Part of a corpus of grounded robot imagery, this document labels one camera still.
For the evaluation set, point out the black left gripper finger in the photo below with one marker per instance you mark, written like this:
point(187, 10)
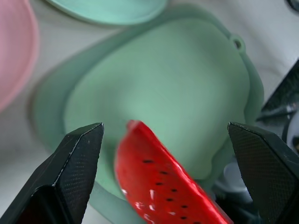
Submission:
point(285, 93)
point(70, 172)
point(264, 172)

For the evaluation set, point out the red watermelon slice toy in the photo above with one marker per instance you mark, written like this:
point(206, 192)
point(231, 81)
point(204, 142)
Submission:
point(154, 177)

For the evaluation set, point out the green square plate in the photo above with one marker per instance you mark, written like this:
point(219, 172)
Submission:
point(151, 93)

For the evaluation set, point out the pink round plate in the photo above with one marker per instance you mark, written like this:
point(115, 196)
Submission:
point(14, 51)

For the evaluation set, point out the teal round plate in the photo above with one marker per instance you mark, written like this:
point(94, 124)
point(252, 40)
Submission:
point(109, 9)

